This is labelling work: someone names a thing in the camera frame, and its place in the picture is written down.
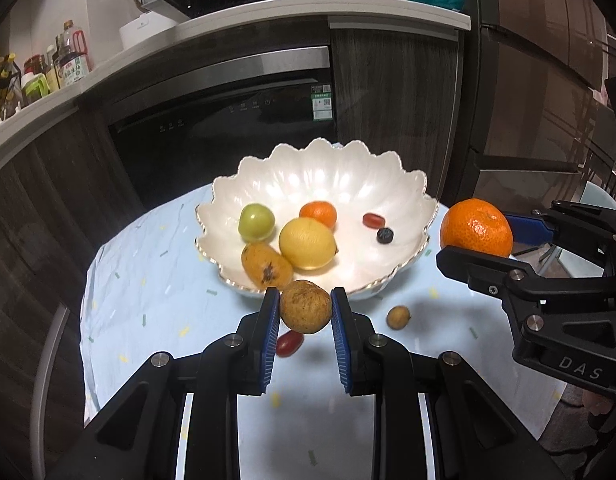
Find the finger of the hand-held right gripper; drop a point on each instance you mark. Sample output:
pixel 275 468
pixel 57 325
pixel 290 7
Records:
pixel 530 227
pixel 472 265

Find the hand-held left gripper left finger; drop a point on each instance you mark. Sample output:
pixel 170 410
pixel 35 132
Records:
pixel 270 340

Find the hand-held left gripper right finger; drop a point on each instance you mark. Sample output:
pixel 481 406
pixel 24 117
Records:
pixel 340 340

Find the large mandarin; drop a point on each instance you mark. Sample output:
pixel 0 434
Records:
pixel 475 227

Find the brown longan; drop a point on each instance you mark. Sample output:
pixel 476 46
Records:
pixel 305 307
pixel 398 317

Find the spotted orange mango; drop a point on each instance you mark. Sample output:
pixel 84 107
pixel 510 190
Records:
pixel 265 265

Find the blueberry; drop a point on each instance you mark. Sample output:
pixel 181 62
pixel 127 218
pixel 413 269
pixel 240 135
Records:
pixel 385 235

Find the yellow lemon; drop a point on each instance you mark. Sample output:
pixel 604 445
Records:
pixel 307 242

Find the red grape tomato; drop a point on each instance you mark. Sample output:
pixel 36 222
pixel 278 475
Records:
pixel 290 342
pixel 373 220

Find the white scalloped ceramic bowl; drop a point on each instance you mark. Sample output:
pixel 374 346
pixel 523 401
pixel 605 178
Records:
pixel 338 180

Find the person's right hand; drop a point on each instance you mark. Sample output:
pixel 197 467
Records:
pixel 600 402

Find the green apple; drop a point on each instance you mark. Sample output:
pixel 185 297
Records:
pixel 256 222

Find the light blue patterned tablecloth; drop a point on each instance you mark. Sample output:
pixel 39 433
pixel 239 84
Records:
pixel 153 285

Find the small mandarin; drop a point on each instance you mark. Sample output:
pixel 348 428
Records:
pixel 319 211

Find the brown glossy refrigerator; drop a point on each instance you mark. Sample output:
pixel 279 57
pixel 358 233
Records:
pixel 537 60

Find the dark wood base cabinet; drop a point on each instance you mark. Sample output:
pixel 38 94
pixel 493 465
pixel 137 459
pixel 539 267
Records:
pixel 33 260
pixel 392 110

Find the black built-in dishwasher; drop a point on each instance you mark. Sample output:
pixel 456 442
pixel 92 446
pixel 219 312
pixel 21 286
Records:
pixel 188 160

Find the white kitchen countertop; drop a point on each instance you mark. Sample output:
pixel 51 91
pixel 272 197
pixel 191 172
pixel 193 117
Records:
pixel 288 10

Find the white round appliance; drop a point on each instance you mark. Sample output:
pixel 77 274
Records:
pixel 145 30

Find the large soy sauce bottle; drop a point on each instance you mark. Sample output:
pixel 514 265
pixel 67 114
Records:
pixel 73 65

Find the green lidded container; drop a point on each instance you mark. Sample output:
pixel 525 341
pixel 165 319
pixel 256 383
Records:
pixel 35 89

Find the pale slim bottle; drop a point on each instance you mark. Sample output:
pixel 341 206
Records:
pixel 51 72

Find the red lid jar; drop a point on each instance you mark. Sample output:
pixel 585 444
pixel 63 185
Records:
pixel 34 65

